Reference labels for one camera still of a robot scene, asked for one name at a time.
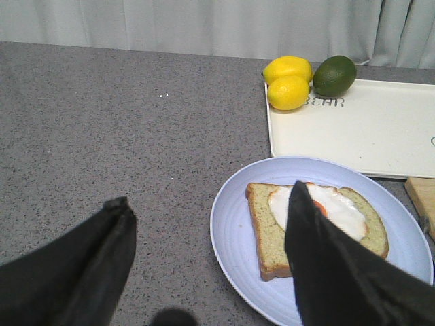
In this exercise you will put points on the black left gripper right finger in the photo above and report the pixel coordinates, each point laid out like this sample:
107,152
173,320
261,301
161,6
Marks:
337,281

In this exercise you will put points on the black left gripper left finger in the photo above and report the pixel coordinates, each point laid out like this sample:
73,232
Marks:
76,279

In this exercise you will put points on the fried egg toy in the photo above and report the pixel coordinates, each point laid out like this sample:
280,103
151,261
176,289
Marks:
340,210

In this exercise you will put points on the bread slice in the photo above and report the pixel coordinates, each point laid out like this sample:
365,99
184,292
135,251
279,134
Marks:
270,238

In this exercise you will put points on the light blue round plate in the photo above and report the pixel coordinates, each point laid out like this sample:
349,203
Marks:
234,243

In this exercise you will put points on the cream bear serving tray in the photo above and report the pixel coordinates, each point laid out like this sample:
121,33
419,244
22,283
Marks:
379,128

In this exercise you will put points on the bamboo cutting board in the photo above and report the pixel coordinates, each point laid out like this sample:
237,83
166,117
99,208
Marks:
421,192

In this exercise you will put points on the front yellow lemon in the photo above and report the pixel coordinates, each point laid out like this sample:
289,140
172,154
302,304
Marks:
288,93

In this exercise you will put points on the yellow lemon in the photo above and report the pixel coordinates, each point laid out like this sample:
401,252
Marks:
287,66
288,93

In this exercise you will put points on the green lime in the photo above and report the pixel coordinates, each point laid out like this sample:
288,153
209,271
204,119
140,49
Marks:
334,76

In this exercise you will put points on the rear yellow lemon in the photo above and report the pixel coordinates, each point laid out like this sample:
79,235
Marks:
287,66

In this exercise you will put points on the grey white curtain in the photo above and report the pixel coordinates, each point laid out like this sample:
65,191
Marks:
381,33

